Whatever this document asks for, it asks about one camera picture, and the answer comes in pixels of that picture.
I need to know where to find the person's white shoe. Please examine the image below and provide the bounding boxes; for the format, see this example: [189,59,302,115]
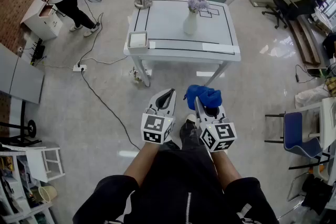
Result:
[185,113,197,128]

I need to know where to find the black router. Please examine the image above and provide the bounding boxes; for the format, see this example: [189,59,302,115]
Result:
[29,38,46,65]

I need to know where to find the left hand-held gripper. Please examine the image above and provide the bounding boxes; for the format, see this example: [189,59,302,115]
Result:
[141,88,177,145]

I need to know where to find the blue chair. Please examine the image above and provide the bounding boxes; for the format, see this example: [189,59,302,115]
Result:
[264,111,324,159]

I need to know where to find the white floor cable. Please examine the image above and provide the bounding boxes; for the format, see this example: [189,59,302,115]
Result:
[83,56,129,66]

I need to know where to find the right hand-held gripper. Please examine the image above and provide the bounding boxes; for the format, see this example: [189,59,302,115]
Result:
[194,97,238,153]

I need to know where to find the thin black cable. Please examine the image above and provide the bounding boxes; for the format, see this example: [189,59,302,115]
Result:
[76,13,104,67]

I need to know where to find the white shelf rack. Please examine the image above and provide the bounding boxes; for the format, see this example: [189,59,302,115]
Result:
[0,142,67,224]

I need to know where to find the black office chair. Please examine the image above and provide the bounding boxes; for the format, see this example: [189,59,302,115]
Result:
[261,0,319,30]

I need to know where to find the white square box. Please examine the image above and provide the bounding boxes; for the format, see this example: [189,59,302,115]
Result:
[127,30,150,55]

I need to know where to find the white plastic bag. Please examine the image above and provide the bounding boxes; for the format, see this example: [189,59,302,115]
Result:
[294,83,330,109]

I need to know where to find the blue cloth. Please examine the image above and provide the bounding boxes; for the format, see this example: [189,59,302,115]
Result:
[183,84,223,109]

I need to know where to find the white round container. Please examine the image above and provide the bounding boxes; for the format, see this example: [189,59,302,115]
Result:
[182,9,198,36]

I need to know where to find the long black floor cable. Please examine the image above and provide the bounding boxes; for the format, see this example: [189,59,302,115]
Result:
[80,70,141,152]

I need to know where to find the grey flat panel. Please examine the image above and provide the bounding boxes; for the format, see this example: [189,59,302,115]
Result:
[0,42,46,105]

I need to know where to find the person's left forearm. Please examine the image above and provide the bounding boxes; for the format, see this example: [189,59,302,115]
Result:
[123,138,161,187]

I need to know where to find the pale flowers on floor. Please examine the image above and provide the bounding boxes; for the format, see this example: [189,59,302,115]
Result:
[128,66,148,85]

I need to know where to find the white table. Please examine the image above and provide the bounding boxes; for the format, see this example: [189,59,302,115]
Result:
[123,0,242,88]

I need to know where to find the beige bucket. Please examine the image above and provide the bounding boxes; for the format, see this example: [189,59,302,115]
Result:
[38,185,58,204]

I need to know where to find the white side desk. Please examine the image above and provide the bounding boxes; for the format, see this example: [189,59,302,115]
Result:
[285,96,336,151]

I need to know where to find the person's right forearm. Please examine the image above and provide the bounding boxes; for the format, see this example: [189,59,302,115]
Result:
[209,150,244,190]

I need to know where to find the person's black jacket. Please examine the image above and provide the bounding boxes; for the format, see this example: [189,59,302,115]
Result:
[72,148,279,224]

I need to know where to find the black wheeled stand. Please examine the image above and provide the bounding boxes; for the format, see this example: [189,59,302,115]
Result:
[0,100,43,145]

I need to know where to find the white power strip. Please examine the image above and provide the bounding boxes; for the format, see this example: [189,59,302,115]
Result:
[72,63,88,73]

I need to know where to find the person's dark trousers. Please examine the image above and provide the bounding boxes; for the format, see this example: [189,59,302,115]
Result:
[159,120,211,156]

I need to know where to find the purple artificial flowers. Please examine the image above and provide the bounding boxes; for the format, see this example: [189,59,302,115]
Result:
[186,0,210,14]

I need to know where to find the brown wooden planks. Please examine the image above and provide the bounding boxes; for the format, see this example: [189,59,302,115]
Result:
[287,15,322,66]

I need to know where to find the white low cabinet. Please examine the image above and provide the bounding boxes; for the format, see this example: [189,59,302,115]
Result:
[20,0,64,41]

